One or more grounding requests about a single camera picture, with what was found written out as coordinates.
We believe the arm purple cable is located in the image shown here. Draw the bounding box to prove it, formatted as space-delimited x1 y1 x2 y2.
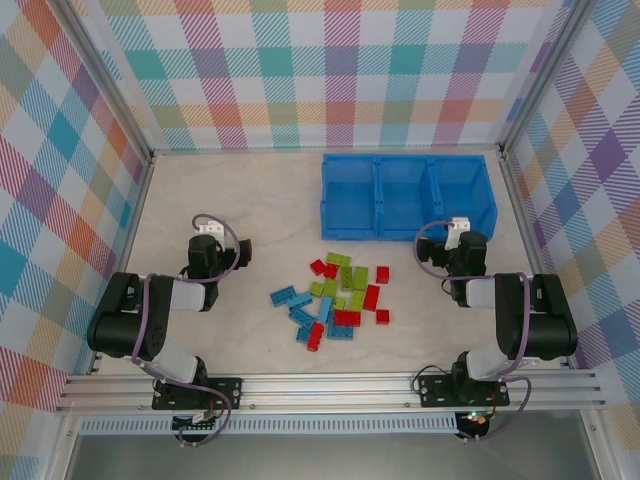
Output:
413 219 534 444
130 213 240 448

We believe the blue plastic bin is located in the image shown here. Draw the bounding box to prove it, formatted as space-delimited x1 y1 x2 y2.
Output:
317 153 381 241
374 154 435 241
428 154 501 239

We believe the small circuit board with LEDs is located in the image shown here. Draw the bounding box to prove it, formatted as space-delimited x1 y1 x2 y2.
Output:
457 408 490 427

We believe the white slotted cable duct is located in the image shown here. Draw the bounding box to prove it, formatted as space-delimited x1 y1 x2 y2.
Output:
78 416 460 437

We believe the aluminium frame post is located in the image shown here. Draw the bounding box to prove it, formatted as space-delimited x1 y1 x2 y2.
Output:
498 0 596 160
57 0 157 161

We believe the wide aluminium base rail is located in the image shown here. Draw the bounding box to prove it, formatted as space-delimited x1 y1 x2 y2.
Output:
54 368 609 414

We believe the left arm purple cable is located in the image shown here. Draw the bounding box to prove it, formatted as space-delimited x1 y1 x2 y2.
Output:
130 213 240 448

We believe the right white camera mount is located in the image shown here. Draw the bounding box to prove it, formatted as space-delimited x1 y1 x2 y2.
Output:
445 216 472 250

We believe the aluminium frame rail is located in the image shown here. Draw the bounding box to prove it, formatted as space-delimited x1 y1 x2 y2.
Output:
498 149 571 371
87 152 157 376

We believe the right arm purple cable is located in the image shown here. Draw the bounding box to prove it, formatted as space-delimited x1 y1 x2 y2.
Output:
413 219 534 444

